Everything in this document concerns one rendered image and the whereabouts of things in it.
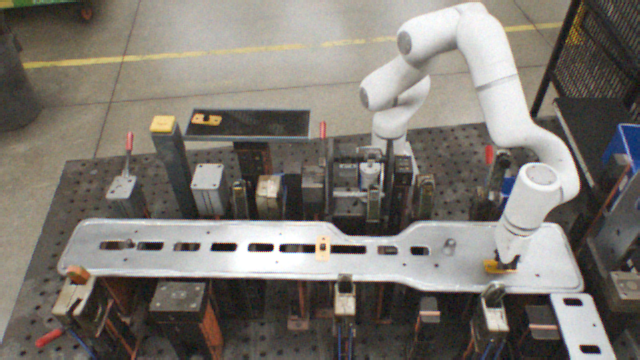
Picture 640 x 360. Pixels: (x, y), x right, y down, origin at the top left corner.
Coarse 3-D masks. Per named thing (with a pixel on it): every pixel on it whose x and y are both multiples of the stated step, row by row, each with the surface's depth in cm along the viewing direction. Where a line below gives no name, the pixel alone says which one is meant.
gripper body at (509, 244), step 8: (496, 232) 123; (504, 232) 117; (512, 232) 112; (496, 240) 122; (504, 240) 117; (512, 240) 113; (520, 240) 112; (528, 240) 112; (504, 248) 117; (512, 248) 114; (520, 248) 114; (504, 256) 117; (512, 256) 116; (520, 256) 116
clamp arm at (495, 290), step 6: (492, 282) 112; (498, 282) 111; (504, 282) 112; (486, 288) 115; (492, 288) 111; (498, 288) 111; (504, 288) 111; (486, 294) 115; (492, 294) 113; (498, 294) 113; (486, 300) 117; (492, 300) 117; (498, 300) 117; (486, 306) 119; (492, 306) 119
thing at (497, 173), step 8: (496, 152) 127; (504, 152) 127; (496, 160) 127; (504, 160) 124; (496, 168) 130; (504, 168) 126; (496, 176) 132; (504, 176) 131; (488, 184) 133; (496, 184) 134; (488, 192) 134; (496, 192) 135; (496, 200) 136
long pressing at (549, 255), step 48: (96, 240) 136; (144, 240) 136; (192, 240) 135; (240, 240) 135; (288, 240) 135; (336, 240) 135; (384, 240) 134; (432, 240) 134; (480, 240) 134; (432, 288) 124; (480, 288) 124; (528, 288) 124; (576, 288) 124
